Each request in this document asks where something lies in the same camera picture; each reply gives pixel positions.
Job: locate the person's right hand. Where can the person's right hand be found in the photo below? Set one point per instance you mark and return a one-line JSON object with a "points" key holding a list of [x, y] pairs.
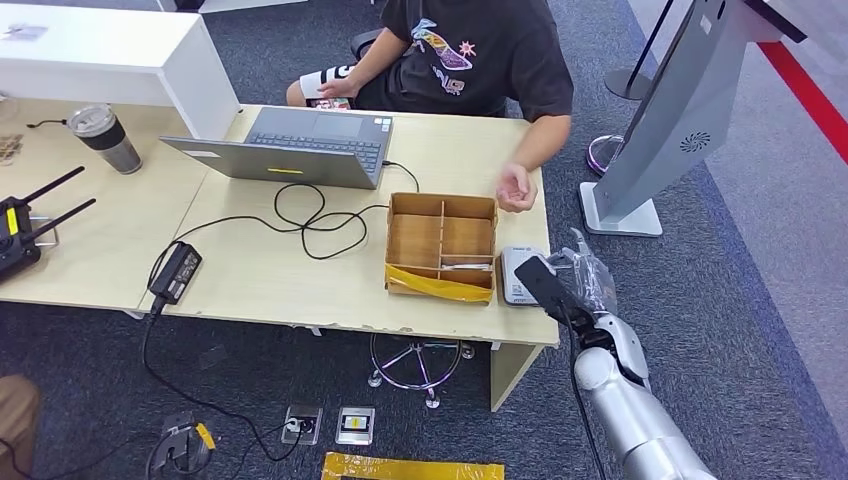
{"points": [[338, 87]]}

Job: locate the person's left hand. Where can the person's left hand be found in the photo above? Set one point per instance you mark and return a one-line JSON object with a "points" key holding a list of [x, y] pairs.
{"points": [[515, 189]]}

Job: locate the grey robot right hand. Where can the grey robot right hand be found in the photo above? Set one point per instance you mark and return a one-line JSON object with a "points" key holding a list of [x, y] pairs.
{"points": [[593, 285]]}

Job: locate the dark smartphone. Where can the dark smartphone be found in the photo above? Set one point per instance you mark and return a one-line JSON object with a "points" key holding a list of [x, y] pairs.
{"points": [[330, 104]]}

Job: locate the white room key card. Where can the white room key card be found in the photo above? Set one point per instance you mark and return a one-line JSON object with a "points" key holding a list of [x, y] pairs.
{"points": [[464, 267]]}

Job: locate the wooden divided box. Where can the wooden divided box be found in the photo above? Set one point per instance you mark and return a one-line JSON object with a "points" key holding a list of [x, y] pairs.
{"points": [[414, 242]]}

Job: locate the person's left forearm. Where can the person's left forearm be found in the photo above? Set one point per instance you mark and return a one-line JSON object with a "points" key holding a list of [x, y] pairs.
{"points": [[540, 142]]}

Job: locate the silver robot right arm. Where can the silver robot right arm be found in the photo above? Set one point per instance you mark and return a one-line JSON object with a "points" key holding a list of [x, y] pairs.
{"points": [[629, 411]]}

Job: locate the white grey card reader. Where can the white grey card reader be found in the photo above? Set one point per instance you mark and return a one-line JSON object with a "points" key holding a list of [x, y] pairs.
{"points": [[509, 275]]}

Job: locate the person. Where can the person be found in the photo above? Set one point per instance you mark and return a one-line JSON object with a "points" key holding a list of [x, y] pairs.
{"points": [[484, 60]]}

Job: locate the grey laptop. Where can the grey laptop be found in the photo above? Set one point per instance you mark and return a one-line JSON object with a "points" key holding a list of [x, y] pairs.
{"points": [[318, 132]]}

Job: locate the chrome stanchion base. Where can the chrome stanchion base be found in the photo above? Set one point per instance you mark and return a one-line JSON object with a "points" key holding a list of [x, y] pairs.
{"points": [[599, 156]]}

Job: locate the yellow tape band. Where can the yellow tape band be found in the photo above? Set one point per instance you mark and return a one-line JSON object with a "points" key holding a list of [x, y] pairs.
{"points": [[437, 288]]}

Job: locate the stanchion with black pole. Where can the stanchion with black pole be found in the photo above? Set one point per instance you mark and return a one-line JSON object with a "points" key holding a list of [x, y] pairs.
{"points": [[626, 83]]}

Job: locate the grey kiosk stand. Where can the grey kiosk stand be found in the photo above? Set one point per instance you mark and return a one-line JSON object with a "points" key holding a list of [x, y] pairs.
{"points": [[676, 112]]}

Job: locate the chrome stool base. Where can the chrome stool base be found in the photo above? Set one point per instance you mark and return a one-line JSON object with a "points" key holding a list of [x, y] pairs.
{"points": [[415, 346]]}

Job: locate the steel tumbler with clear lid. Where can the steel tumbler with clear lid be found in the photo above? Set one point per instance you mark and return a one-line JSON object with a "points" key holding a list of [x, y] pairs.
{"points": [[110, 142]]}

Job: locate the white counter block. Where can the white counter block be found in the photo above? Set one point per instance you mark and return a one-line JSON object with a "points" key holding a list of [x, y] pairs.
{"points": [[99, 46]]}

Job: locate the black laptop power adapter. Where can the black laptop power adapter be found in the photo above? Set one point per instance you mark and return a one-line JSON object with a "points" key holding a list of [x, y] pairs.
{"points": [[175, 273]]}

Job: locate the floor socket with yellow label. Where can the floor socket with yellow label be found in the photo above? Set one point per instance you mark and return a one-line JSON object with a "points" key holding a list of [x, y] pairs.
{"points": [[354, 424]]}

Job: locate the floor socket with plug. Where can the floor socket with plug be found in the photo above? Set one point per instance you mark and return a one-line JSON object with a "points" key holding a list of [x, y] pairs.
{"points": [[295, 430]]}

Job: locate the black router with antennas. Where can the black router with antennas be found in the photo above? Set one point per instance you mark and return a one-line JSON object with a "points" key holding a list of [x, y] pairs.
{"points": [[13, 245]]}

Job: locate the brown paper bag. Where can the brown paper bag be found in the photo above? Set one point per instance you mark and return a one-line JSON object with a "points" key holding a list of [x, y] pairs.
{"points": [[16, 417]]}

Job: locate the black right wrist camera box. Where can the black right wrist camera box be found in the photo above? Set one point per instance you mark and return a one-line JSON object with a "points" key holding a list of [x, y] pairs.
{"points": [[543, 285]]}

